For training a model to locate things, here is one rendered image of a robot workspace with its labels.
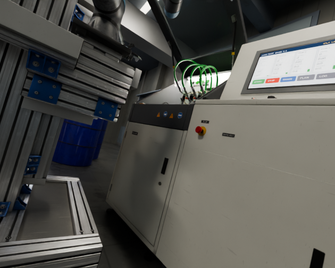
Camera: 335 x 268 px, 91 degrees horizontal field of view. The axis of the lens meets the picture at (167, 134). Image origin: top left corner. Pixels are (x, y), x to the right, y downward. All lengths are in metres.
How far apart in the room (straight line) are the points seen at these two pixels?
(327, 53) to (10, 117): 1.49
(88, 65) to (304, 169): 0.88
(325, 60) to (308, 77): 0.11
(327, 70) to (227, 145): 0.60
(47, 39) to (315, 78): 1.12
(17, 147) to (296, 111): 1.13
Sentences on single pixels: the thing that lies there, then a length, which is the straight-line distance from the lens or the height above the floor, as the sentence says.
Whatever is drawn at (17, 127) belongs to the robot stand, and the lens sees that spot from 0.95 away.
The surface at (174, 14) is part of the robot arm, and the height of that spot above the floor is 1.30.
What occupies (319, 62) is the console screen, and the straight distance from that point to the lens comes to 1.17.
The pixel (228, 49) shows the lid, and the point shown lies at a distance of 1.61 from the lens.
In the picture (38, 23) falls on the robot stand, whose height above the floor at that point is 0.93.
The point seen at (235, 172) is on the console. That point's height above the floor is 0.65.
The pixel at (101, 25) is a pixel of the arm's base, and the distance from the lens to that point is 0.85.
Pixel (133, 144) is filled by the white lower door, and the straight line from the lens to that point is 1.34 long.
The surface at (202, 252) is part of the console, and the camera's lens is 0.91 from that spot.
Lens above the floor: 0.69
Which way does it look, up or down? 3 degrees up
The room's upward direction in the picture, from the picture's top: 15 degrees clockwise
